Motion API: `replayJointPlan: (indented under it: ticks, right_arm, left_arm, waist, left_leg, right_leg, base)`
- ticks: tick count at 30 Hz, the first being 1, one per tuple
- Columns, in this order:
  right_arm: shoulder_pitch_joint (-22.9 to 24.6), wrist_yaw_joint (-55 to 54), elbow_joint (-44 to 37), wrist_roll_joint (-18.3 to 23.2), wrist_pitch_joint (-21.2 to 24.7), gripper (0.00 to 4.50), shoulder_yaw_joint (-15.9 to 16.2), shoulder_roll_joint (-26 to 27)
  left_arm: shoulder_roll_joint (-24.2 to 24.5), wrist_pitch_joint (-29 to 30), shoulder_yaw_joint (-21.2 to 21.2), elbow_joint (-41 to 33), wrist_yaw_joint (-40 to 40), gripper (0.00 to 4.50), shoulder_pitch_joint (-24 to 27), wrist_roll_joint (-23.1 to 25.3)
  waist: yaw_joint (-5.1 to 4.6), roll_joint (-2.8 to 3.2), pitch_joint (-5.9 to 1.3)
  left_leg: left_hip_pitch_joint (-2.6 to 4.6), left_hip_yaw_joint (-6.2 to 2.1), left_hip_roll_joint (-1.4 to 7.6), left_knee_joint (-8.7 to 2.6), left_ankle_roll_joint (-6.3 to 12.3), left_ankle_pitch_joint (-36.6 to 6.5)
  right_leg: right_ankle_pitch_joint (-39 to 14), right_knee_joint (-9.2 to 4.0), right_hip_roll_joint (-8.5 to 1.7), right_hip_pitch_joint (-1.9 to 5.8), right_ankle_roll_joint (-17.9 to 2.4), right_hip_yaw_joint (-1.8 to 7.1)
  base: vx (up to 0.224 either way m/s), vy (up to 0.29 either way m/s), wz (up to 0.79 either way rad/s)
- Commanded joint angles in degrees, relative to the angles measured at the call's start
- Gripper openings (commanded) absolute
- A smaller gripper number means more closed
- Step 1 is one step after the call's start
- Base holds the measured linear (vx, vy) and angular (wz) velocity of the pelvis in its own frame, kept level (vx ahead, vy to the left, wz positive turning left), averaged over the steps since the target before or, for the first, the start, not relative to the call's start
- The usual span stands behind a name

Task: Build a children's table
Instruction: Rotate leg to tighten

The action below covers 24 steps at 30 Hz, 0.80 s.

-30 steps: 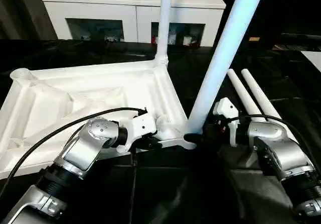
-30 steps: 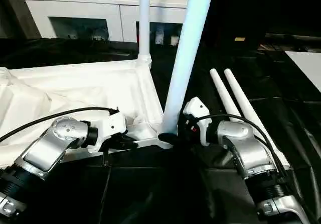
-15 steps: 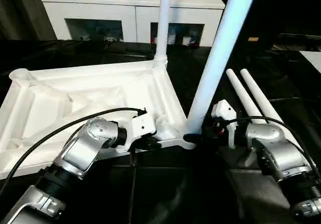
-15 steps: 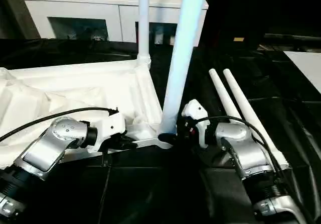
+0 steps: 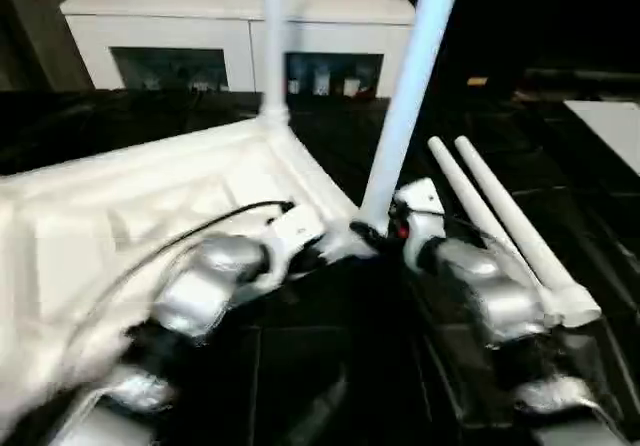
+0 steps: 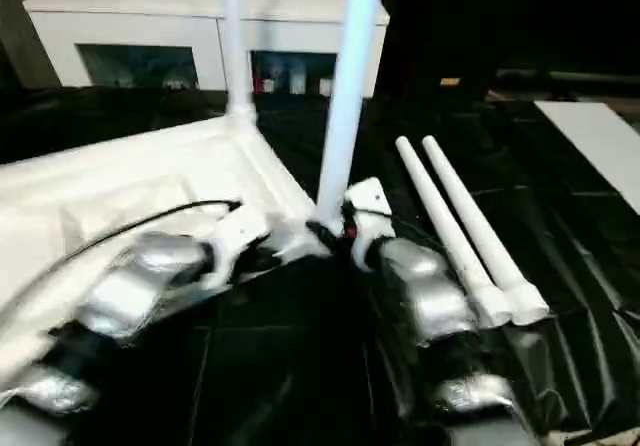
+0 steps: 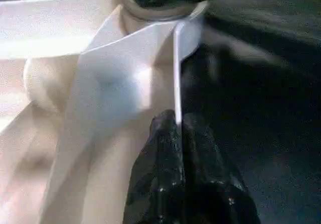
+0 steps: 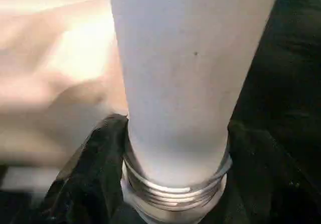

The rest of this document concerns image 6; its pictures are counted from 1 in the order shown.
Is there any white plastic table leg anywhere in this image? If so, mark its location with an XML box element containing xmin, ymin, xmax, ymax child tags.
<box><xmin>394</xmin><ymin>136</ymin><xmax>516</xmax><ymax>328</ymax></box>
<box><xmin>421</xmin><ymin>135</ymin><xmax>551</xmax><ymax>327</ymax></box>
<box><xmin>217</xmin><ymin>0</ymin><xmax>259</xmax><ymax>127</ymax></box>
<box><xmin>312</xmin><ymin>0</ymin><xmax>389</xmax><ymax>240</ymax></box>

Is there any white plastic table top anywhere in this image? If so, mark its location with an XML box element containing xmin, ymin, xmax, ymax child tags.
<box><xmin>0</xmin><ymin>108</ymin><xmax>335</xmax><ymax>382</ymax></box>

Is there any black mat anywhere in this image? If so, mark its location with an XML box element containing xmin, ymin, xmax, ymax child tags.
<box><xmin>0</xmin><ymin>83</ymin><xmax>640</xmax><ymax>446</ymax></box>

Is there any white board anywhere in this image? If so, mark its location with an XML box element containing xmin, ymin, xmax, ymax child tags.
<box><xmin>533</xmin><ymin>100</ymin><xmax>640</xmax><ymax>216</ymax></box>

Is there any black bar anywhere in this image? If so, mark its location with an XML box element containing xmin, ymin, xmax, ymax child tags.
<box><xmin>494</xmin><ymin>68</ymin><xmax>640</xmax><ymax>88</ymax></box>

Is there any white cabinet with glass doors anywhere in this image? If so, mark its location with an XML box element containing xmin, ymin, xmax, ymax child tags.
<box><xmin>22</xmin><ymin>0</ymin><xmax>392</xmax><ymax>100</ymax></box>

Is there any grey curtain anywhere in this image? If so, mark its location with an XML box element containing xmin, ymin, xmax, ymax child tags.
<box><xmin>0</xmin><ymin>0</ymin><xmax>62</xmax><ymax>88</ymax></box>

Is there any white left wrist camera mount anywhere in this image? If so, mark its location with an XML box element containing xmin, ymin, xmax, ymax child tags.
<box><xmin>202</xmin><ymin>210</ymin><xmax>272</xmax><ymax>293</ymax></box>

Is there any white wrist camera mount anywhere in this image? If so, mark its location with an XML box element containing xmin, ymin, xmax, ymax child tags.
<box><xmin>344</xmin><ymin>177</ymin><xmax>397</xmax><ymax>273</ymax></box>
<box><xmin>202</xmin><ymin>210</ymin><xmax>272</xmax><ymax>293</ymax></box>

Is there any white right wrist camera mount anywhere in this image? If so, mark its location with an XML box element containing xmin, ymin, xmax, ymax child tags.
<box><xmin>344</xmin><ymin>177</ymin><xmax>397</xmax><ymax>273</ymax></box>

